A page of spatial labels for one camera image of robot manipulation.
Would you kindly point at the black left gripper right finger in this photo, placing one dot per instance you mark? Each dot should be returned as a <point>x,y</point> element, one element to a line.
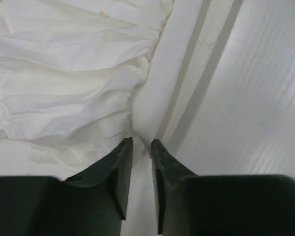
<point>224,205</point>

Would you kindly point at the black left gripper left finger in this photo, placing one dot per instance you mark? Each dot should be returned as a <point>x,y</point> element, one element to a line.
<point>92,202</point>

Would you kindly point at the white skirt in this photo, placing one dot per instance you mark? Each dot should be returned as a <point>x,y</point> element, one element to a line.
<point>78,76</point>

